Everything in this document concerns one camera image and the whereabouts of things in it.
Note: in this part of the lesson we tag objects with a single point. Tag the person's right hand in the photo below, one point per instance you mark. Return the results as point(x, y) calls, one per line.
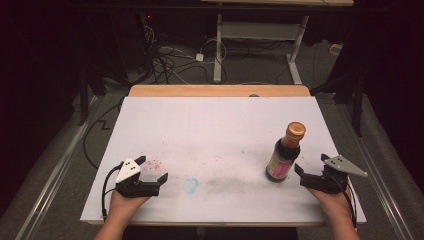
point(333, 203)

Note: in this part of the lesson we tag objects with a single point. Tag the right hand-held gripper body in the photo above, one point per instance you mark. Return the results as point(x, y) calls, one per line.
point(328, 181)

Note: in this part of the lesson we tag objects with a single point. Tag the white table cover sheet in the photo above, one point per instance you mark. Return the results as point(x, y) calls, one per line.
point(216, 133)

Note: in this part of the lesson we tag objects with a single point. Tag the dark sauce bottle gold cap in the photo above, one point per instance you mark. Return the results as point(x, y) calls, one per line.
point(283, 160)

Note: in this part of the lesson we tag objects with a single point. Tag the white power adapter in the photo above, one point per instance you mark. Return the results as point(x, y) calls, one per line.
point(199, 57)

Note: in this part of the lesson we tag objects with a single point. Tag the aluminium floor rail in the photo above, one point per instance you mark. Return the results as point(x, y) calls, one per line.
point(380, 186)
point(50, 181)

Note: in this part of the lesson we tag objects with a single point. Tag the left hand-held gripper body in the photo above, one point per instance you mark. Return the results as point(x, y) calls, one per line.
point(131, 188)

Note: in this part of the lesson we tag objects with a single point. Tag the white metal desk frame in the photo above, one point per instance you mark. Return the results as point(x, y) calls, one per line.
point(218, 50)

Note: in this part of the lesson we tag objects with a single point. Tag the black metal stand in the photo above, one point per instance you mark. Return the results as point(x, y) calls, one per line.
point(358, 106)
point(83, 100)

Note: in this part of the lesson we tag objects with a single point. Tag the person's left hand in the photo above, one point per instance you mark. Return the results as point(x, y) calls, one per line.
point(124, 205)

